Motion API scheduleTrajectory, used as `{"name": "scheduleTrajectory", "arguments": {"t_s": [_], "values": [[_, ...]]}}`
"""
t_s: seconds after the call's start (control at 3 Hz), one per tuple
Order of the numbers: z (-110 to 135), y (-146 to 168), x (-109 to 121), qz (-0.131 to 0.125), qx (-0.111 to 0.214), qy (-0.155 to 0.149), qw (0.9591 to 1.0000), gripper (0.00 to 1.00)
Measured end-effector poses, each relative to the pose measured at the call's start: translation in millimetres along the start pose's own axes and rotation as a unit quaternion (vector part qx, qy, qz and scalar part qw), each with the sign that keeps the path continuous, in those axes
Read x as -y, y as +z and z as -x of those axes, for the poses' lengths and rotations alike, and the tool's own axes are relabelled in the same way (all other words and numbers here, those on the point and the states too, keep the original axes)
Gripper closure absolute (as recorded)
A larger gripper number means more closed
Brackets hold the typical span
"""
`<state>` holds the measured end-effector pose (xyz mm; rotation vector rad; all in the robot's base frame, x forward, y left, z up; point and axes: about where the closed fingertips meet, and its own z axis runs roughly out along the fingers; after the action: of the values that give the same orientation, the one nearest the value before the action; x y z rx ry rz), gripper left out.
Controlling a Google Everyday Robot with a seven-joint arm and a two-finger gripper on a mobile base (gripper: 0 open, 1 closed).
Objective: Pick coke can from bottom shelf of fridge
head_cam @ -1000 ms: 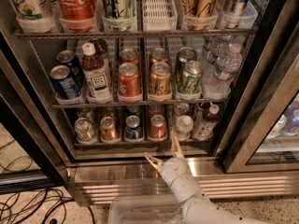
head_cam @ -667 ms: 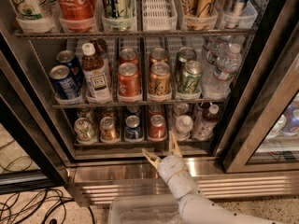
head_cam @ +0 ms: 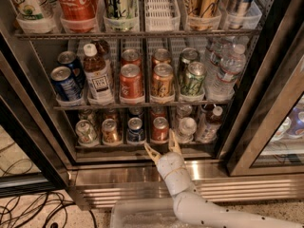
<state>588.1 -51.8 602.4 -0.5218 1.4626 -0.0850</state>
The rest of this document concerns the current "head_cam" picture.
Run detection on empty white plastic tray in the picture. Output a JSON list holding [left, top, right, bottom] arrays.
[[144, 0, 181, 31]]

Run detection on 7up bottle top shelf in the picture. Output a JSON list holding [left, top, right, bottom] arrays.
[[11, 0, 57, 33]]

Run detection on green white can bottom shelf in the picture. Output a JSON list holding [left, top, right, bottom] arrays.
[[75, 120, 97, 144]]

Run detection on black cables on floor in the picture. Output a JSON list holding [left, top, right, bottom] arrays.
[[0, 141, 98, 228]]

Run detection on left fridge glass door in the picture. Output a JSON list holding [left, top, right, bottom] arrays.
[[0, 35, 68, 198]]

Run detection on tea bottle bottom shelf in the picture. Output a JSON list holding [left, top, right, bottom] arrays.
[[196, 106, 223, 143]]

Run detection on silver cans top right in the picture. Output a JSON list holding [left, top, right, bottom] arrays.
[[222, 0, 254, 29]]

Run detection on rear green can middle shelf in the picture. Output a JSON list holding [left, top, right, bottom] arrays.
[[178, 47, 200, 83]]

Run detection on clear plastic bin on floor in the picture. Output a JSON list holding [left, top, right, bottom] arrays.
[[109, 197, 214, 228]]

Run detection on clear water bottle bottom shelf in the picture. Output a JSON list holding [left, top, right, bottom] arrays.
[[175, 117, 197, 143]]

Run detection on brown tea bottle white cap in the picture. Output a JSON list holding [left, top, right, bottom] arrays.
[[84, 44, 113, 100]]

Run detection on rear orange can middle shelf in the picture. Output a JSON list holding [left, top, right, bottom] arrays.
[[151, 48, 172, 67]]

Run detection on clear water bottle shelf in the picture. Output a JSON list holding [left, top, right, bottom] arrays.
[[175, 117, 197, 143], [207, 44, 246, 101]]

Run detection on red can behind bottom shelf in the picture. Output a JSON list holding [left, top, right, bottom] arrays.
[[151, 106, 166, 121]]

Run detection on orange can shelf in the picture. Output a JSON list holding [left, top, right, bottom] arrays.
[[151, 64, 174, 98], [102, 119, 121, 143], [151, 48, 172, 67]]

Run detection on red coke can middle shelf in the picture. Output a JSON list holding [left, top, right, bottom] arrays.
[[120, 64, 143, 99]]

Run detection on blue pepsi can middle rear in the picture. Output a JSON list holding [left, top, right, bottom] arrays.
[[57, 51, 86, 88]]

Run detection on right fridge glass door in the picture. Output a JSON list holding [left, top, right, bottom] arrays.
[[219, 0, 304, 177]]

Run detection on red coke can shelf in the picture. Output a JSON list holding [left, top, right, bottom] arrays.
[[152, 117, 169, 142], [120, 64, 143, 99]]

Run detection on orange can bottom shelf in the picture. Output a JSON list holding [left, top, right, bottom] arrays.
[[102, 119, 121, 143]]

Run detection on large coca cola bottle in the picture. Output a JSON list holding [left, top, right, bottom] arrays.
[[59, 0, 99, 33]]

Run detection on clear water bottle middle shelf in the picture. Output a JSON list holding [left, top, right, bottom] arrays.
[[207, 44, 246, 101]]

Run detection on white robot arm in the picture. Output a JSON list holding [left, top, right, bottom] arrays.
[[144, 130, 304, 228]]

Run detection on fridge glass door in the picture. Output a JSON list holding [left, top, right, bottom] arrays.
[[219, 0, 304, 177], [0, 35, 68, 198]]

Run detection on blue pepsi can bottom shelf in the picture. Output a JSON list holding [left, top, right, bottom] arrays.
[[127, 117, 145, 143]]

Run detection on stainless fridge base grille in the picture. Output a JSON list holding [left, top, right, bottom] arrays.
[[67, 160, 304, 210]]

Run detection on gold cans top shelf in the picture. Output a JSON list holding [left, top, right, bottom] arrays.
[[183, 0, 219, 30]]

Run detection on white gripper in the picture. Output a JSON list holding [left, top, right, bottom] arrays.
[[144, 129, 185, 179]]

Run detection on red coke can bottom shelf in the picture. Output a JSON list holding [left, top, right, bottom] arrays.
[[152, 117, 169, 142]]

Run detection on blue pepsi can middle front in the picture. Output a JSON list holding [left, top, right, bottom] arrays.
[[50, 66, 82, 102]]

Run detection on rear red can middle shelf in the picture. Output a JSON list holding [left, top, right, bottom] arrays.
[[121, 48, 142, 67]]

